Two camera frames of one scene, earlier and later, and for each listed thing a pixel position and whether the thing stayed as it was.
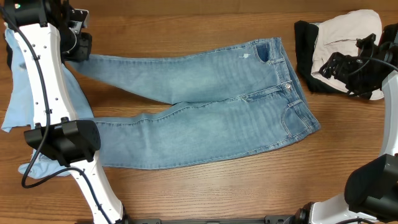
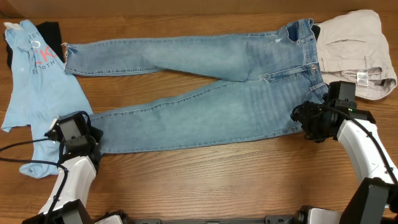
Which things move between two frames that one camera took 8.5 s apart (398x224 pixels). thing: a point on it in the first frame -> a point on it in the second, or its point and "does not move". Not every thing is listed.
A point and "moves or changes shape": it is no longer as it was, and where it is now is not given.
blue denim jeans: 227,100 moves or changes shape
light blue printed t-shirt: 20,114 does not move
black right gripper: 345,62 -> 302,114
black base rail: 268,219 does not move
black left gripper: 82,51 -> 97,134
